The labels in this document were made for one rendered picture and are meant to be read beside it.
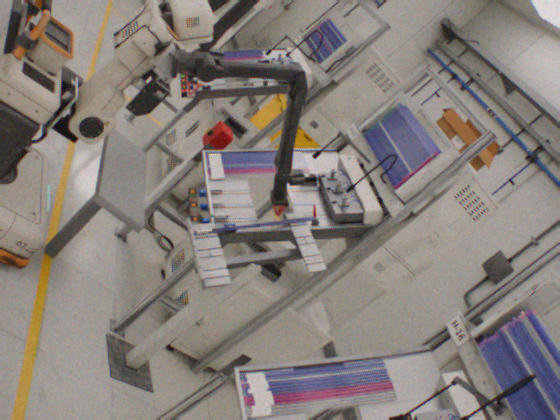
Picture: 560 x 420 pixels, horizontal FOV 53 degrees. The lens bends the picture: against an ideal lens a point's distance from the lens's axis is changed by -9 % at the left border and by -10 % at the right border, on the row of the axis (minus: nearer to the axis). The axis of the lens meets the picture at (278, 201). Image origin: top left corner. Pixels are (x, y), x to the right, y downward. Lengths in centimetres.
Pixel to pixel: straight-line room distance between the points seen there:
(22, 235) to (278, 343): 142
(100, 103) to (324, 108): 202
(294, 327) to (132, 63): 155
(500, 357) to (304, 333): 139
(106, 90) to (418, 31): 411
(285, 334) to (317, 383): 110
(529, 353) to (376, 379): 53
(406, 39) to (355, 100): 201
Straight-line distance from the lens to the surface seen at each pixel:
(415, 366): 220
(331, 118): 413
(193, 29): 231
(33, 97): 222
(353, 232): 278
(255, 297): 292
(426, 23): 603
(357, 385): 209
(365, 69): 404
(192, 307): 262
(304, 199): 291
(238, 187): 296
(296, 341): 320
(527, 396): 196
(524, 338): 204
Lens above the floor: 175
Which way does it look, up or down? 16 degrees down
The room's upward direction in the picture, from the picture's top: 50 degrees clockwise
